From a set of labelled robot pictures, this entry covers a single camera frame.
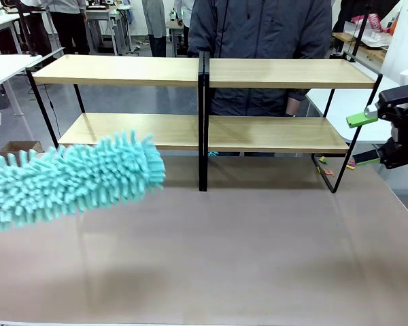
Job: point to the person's left forearm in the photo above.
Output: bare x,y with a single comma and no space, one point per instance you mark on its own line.
293,107

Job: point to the white lab table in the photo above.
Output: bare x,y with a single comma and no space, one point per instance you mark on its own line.
0,23
360,98
7,68

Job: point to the green paper scrap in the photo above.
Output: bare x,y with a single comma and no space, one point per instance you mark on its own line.
323,159

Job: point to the orange paper scrap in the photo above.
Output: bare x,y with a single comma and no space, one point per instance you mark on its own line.
328,172

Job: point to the wooden background table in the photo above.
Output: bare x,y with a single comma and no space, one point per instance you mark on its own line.
367,45

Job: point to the black stand pole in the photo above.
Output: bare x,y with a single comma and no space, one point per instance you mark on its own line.
362,27

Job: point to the pink printed bag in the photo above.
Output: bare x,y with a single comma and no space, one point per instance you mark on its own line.
376,21

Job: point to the person in grey jacket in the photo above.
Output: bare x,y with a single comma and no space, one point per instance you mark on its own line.
258,34

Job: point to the bystander in long grey coat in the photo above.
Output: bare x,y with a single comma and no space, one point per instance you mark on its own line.
155,20

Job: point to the white background desk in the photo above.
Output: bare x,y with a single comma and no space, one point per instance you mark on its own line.
102,15

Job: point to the bystander in grey jacket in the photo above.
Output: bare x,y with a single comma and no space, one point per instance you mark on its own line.
69,30

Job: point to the cardboard box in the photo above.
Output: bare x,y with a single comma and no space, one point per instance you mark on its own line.
20,146

